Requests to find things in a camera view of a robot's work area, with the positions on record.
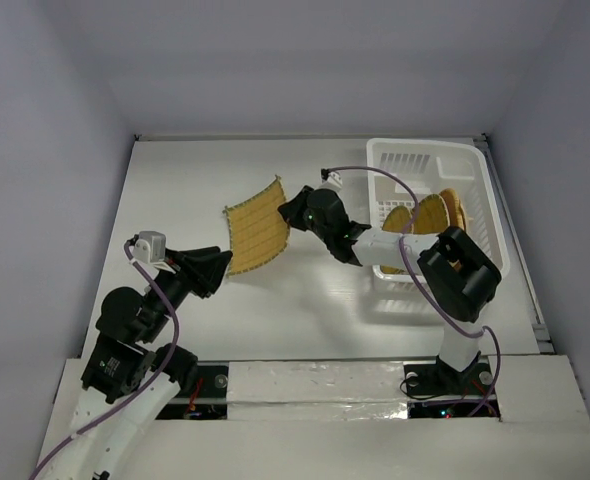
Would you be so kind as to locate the white plastic dish rack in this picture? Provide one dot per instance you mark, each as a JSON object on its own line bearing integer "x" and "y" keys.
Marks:
{"x": 428, "y": 167}

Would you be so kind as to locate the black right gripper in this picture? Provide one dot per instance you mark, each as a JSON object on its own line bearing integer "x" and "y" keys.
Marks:
{"x": 302, "y": 210}

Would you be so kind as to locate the thick tan woven plate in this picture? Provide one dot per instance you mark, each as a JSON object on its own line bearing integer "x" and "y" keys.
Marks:
{"x": 455, "y": 209}

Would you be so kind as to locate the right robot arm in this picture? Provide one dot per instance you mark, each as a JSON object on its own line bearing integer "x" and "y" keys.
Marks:
{"x": 449, "y": 269}

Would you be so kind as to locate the medium round bamboo plate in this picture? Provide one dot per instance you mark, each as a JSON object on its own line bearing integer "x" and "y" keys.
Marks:
{"x": 430, "y": 215}

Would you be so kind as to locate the square bamboo woven plate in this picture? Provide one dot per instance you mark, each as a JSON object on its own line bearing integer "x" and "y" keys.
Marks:
{"x": 257, "y": 232}

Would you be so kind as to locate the small round bamboo plate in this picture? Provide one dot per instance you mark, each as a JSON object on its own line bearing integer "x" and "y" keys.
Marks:
{"x": 395, "y": 222}

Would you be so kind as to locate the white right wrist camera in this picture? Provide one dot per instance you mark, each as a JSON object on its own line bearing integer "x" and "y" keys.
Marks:
{"x": 331, "y": 180}

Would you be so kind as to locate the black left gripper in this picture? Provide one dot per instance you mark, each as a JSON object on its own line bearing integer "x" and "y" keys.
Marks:
{"x": 208, "y": 263}

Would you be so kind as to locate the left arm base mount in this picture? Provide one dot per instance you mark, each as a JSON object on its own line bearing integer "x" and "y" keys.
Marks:
{"x": 207, "y": 400}

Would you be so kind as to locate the white foam strip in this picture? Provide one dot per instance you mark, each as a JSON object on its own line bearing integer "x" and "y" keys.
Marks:
{"x": 316, "y": 391}

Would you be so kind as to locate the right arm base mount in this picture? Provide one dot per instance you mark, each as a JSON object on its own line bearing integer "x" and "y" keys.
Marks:
{"x": 435, "y": 391}

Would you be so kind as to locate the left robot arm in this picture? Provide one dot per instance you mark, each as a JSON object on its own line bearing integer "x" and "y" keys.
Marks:
{"x": 137, "y": 365}

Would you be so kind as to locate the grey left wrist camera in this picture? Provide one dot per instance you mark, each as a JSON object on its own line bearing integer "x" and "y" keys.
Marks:
{"x": 147, "y": 247}

